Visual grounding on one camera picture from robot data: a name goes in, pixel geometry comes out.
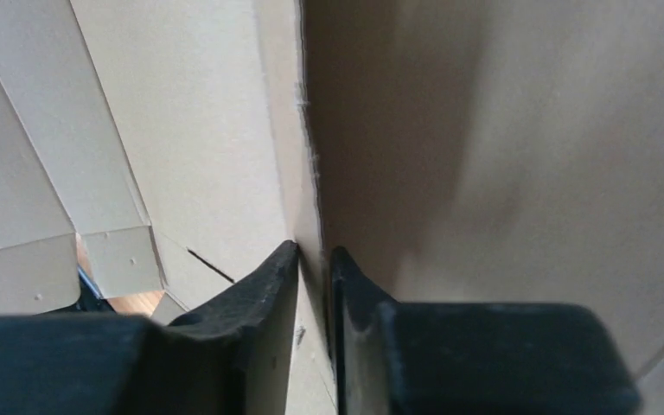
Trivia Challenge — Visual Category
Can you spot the cardboard box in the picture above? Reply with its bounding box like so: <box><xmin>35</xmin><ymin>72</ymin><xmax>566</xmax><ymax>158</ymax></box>
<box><xmin>253</xmin><ymin>1</ymin><xmax>664</xmax><ymax>414</ymax></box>

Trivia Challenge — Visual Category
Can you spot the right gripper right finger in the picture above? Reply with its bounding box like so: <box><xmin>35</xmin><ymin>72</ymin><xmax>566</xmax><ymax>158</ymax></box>
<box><xmin>329</xmin><ymin>247</ymin><xmax>642</xmax><ymax>414</ymax></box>

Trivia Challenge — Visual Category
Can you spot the flat cardboard sheet stack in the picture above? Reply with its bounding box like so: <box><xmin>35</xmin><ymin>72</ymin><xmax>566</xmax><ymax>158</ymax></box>
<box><xmin>0</xmin><ymin>1</ymin><xmax>286</xmax><ymax>322</ymax></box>

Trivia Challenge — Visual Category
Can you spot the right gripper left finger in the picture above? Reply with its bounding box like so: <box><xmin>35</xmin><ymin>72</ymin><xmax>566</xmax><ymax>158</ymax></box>
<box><xmin>0</xmin><ymin>240</ymin><xmax>299</xmax><ymax>414</ymax></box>

